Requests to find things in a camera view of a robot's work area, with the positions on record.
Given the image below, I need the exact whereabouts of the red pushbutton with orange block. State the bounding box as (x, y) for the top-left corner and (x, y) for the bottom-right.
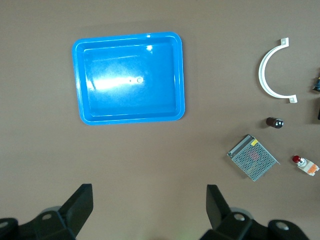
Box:
(291, 154), (320, 177)

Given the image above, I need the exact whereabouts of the orange button enclosure box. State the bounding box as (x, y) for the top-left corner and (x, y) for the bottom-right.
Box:
(314, 96), (320, 124)

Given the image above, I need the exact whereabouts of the large white half-ring clamp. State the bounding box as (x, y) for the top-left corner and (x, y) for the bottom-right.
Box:
(258, 37), (298, 105)

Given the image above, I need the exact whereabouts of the dark cylindrical capacitor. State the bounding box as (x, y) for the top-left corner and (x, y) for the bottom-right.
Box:
(265, 116), (285, 129)

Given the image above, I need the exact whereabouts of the brown table mat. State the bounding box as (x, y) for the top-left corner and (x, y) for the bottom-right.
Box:
(0, 0), (320, 240)

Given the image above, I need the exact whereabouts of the perforated metal power supply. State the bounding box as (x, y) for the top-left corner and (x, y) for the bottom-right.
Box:
(226, 134), (281, 182)

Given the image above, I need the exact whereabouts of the blue plastic tray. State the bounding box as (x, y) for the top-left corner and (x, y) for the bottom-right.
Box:
(71, 31), (186, 126)

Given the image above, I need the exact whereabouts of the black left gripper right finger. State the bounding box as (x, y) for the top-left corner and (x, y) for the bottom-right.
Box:
(199, 184), (308, 240)

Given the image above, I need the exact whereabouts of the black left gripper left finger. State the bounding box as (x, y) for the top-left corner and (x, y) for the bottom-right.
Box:
(0, 183), (94, 240)

